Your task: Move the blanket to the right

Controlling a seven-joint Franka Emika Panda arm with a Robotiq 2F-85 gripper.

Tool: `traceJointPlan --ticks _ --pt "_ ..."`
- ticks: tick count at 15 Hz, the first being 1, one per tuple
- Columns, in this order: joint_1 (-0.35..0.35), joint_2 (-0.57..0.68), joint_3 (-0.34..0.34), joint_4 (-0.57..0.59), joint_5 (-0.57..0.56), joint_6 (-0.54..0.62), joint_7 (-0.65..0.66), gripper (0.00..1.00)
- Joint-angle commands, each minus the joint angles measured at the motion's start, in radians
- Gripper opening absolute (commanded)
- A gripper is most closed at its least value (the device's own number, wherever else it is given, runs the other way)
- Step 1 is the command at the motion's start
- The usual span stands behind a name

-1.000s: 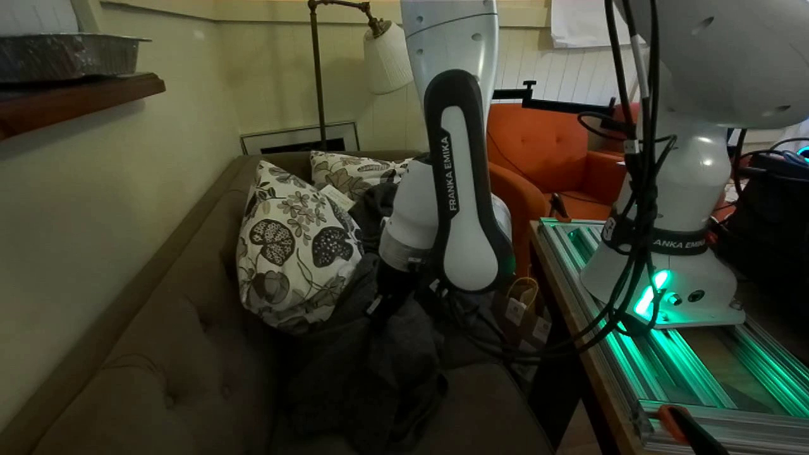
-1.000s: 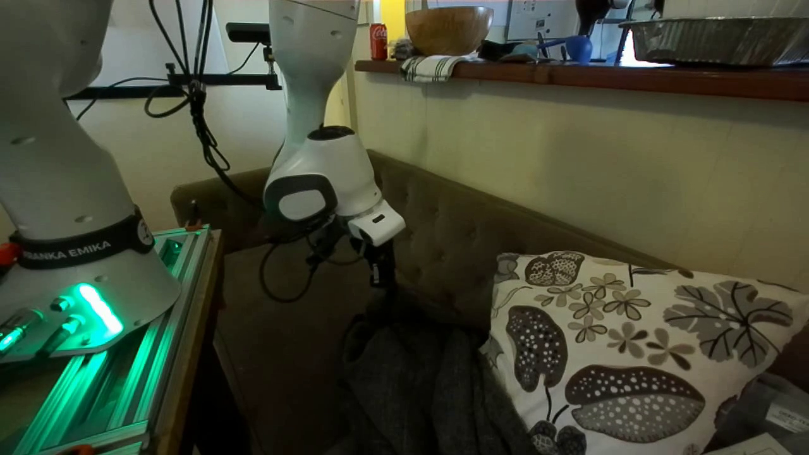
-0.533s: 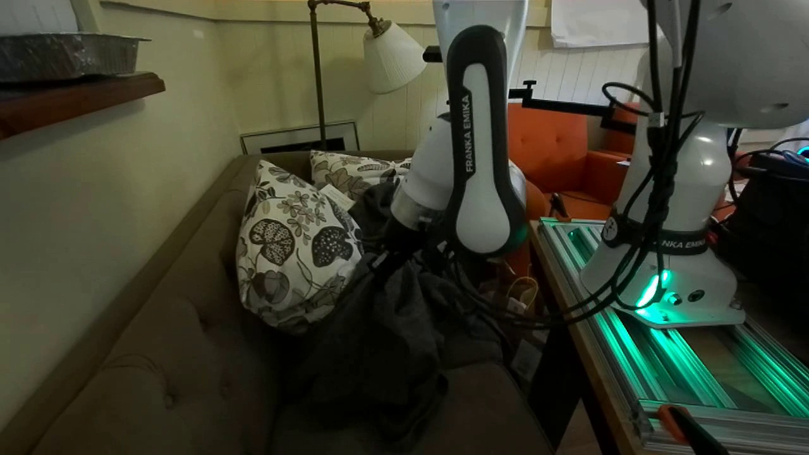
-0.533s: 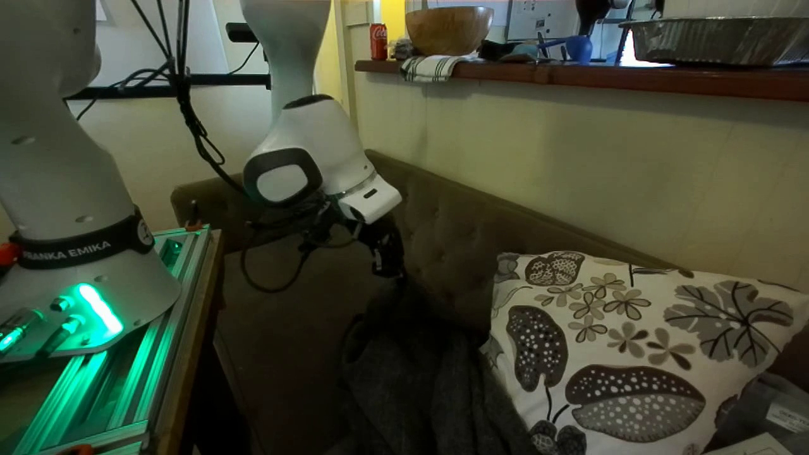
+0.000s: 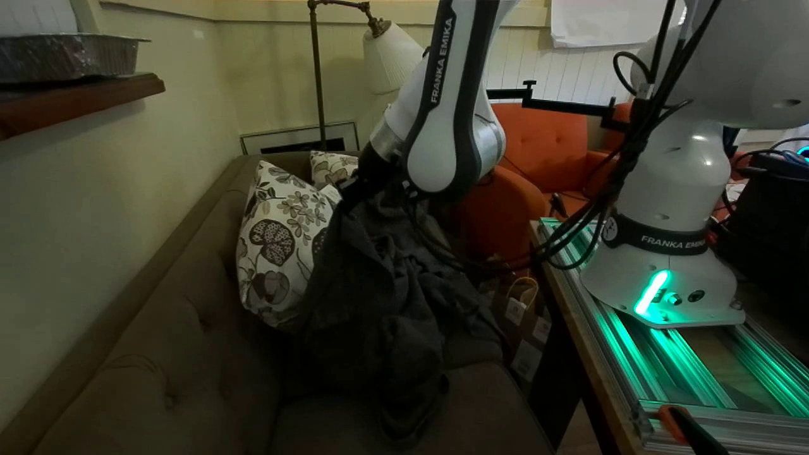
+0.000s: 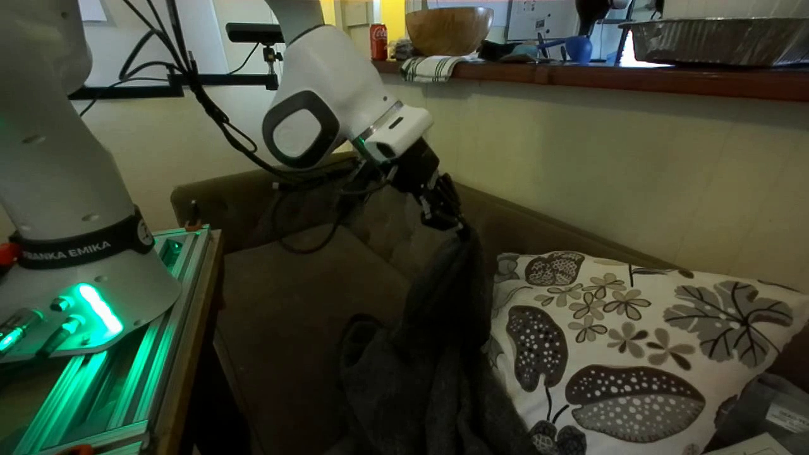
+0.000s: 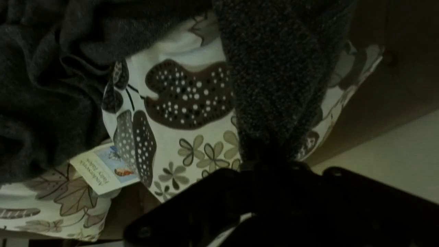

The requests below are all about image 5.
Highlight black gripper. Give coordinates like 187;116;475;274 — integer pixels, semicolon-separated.
340;145;409;212

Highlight dark grey blanket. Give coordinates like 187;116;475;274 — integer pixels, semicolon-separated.
295;185;511;451

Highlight small floral print pillow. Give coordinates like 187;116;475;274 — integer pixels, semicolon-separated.
305;147;364;192

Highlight floor lamp with white shade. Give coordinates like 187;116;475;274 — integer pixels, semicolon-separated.
305;0;426;147

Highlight large floral print pillow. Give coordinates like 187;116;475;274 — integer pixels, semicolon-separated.
232;156;346;334

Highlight orange armchair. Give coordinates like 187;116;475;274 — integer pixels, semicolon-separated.
455;98;637;274

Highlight brown bag with white labels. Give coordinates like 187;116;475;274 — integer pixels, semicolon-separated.
491;270;556;390

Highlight white hanging sheet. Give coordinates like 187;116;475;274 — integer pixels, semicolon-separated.
548;0;691;54

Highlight brown tufted sofa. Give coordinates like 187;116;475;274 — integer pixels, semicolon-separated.
0;152;561;455

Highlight dark wooden shelf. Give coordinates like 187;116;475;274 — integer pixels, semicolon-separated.
0;70;170;142

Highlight aluminium foil tray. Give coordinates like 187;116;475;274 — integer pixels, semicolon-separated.
0;32;151;89

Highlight black equipment case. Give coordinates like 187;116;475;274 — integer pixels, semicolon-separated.
716;136;809;299

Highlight dark picture frame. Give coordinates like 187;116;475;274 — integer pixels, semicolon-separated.
237;118;364;159

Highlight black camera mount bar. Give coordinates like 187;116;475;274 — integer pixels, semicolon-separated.
485;79;626;118

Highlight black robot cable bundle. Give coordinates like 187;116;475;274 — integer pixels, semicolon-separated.
528;0;729;274

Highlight orange handled clamp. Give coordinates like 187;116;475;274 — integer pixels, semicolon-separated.
656;399;739;455

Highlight aluminium extrusion base frame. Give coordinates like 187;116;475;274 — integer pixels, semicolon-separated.
534;214;809;455

